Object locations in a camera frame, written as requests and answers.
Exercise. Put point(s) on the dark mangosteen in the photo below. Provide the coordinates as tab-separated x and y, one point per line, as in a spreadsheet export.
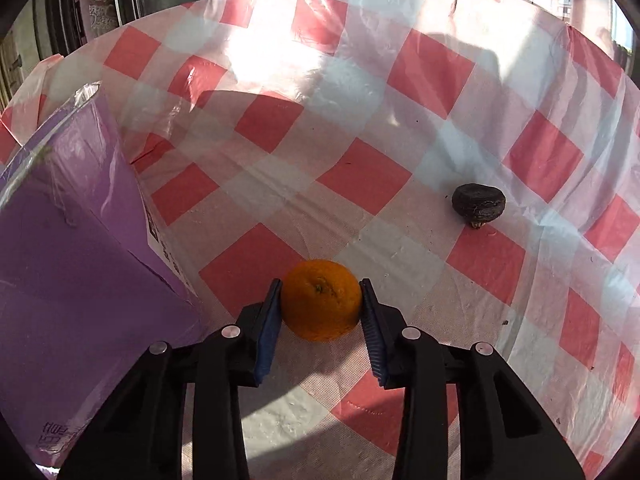
477	202

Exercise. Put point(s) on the purple cardboard box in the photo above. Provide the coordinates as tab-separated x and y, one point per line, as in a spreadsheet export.
75	285

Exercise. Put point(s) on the small orange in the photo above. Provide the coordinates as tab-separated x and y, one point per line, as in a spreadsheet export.
320	300

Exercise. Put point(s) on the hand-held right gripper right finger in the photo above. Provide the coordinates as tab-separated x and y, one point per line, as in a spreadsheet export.
372	340

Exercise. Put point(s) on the red white checkered tablecloth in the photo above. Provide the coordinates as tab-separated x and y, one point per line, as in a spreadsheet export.
370	175

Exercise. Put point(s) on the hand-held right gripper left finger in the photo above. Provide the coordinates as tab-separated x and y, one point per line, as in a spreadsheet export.
270	330

